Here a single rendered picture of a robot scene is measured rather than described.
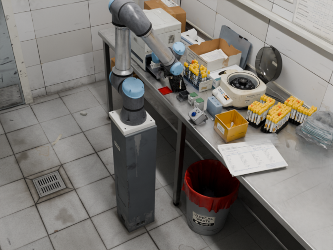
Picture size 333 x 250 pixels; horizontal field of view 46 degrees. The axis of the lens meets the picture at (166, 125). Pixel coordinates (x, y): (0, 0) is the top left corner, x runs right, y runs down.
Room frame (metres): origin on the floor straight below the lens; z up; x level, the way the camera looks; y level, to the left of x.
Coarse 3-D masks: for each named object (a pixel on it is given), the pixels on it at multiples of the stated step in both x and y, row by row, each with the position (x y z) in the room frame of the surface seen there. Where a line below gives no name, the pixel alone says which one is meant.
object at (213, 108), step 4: (212, 96) 1.88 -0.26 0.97; (208, 100) 1.86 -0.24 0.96; (212, 100) 1.84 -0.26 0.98; (216, 100) 1.84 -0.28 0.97; (208, 104) 1.86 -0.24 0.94; (212, 104) 1.82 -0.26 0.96; (216, 104) 1.81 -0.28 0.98; (220, 104) 1.81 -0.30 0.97; (208, 108) 1.85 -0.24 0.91; (212, 108) 1.82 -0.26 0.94; (216, 108) 1.78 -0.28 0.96; (220, 108) 1.79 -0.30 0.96; (208, 112) 1.85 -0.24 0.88; (212, 112) 1.81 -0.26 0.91; (216, 112) 1.78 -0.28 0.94; (220, 112) 1.80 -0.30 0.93; (208, 116) 1.82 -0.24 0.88; (212, 116) 1.81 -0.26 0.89; (212, 120) 1.78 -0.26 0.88
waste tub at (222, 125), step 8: (224, 112) 1.74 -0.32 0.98; (232, 112) 1.76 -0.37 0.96; (216, 120) 1.69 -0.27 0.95; (224, 120) 1.74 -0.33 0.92; (232, 120) 1.76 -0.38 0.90; (240, 120) 1.71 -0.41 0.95; (216, 128) 1.68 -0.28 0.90; (224, 128) 1.62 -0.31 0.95; (232, 128) 1.61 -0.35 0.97; (240, 128) 1.63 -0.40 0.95; (224, 136) 1.61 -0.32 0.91; (232, 136) 1.61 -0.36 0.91; (240, 136) 1.64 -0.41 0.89
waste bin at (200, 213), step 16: (208, 160) 1.90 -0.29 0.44; (192, 176) 1.80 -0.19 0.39; (208, 176) 1.87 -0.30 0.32; (224, 176) 1.83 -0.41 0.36; (192, 192) 1.62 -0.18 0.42; (224, 192) 1.79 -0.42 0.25; (192, 208) 1.64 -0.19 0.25; (208, 208) 1.56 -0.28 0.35; (224, 208) 1.60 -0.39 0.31; (192, 224) 1.64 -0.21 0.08; (208, 224) 1.60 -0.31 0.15
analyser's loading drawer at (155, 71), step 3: (150, 60) 2.37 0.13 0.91; (147, 63) 2.32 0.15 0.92; (150, 63) 2.32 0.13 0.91; (147, 66) 2.28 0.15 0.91; (150, 66) 2.26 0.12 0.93; (159, 66) 2.24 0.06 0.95; (150, 69) 2.24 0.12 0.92; (153, 69) 2.22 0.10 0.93; (156, 69) 2.23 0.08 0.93; (153, 72) 2.21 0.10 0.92; (156, 72) 2.21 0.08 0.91; (156, 75) 2.17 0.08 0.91; (159, 75) 2.18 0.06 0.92
